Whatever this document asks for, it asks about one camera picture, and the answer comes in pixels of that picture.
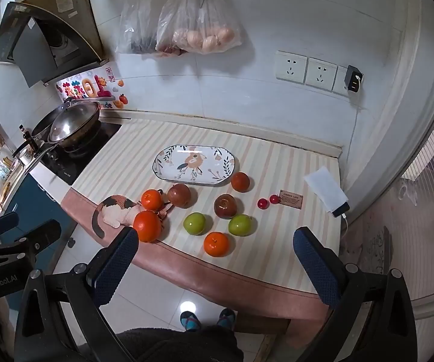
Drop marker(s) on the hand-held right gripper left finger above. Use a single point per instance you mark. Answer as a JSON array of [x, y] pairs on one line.
[[117, 264]]

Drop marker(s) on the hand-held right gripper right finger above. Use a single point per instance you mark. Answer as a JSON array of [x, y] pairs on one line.
[[315, 267]]

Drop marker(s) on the large orange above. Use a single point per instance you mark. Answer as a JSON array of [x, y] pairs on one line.
[[147, 227]]

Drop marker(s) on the green apple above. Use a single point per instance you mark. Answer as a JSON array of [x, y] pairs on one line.
[[240, 225], [194, 223]]

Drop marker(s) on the dark red apple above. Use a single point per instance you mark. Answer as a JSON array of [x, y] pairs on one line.
[[225, 206], [179, 195]]

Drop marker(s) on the floral ceramic plate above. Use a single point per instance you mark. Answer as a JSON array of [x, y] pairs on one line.
[[194, 164]]

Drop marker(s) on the blue kitchen cabinet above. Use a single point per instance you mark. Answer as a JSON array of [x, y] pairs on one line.
[[28, 203]]

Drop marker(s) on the cat-shaped mat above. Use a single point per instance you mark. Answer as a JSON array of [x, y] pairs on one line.
[[115, 211]]

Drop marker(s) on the brown label card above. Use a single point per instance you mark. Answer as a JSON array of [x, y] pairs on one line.
[[290, 198]]

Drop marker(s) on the white tissue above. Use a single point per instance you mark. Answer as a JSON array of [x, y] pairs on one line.
[[324, 188]]

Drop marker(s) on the red cherry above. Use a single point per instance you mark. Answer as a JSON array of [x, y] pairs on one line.
[[274, 198], [263, 203]]

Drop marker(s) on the black cooktop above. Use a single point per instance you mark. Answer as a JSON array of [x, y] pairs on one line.
[[85, 154]]

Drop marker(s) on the person's left slipper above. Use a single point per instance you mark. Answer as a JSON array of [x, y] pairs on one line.
[[190, 321]]

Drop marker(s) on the person's slipper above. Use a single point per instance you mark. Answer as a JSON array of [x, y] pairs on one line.
[[190, 321], [225, 317]]

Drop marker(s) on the person's right slipper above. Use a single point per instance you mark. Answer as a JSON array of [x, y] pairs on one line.
[[225, 317]]

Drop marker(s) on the person's dark clothing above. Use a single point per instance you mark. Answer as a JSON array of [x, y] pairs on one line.
[[179, 347]]

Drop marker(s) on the striped table mat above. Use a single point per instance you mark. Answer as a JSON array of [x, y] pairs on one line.
[[134, 158]]

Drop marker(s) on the patterned glass door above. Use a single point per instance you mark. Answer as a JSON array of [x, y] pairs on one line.
[[409, 203]]

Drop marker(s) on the metal wok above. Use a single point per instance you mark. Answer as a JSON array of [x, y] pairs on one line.
[[88, 130]]

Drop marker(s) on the glass wok lid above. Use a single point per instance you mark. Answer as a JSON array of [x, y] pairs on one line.
[[73, 120]]

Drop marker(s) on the black range hood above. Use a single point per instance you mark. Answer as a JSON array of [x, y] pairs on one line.
[[24, 45]]

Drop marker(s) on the black charger plug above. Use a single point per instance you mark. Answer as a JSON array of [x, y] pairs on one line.
[[354, 78]]

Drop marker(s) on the plastic bag with dark contents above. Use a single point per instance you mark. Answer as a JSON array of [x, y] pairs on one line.
[[137, 26]]

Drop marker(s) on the plastic bag with eggs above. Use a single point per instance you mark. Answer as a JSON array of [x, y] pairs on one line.
[[198, 30]]

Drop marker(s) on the colourful wall sticker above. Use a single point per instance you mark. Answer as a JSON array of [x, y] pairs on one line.
[[85, 86]]

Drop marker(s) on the white wall outlet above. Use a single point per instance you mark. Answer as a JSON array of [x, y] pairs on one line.
[[339, 81], [320, 74], [291, 66]]

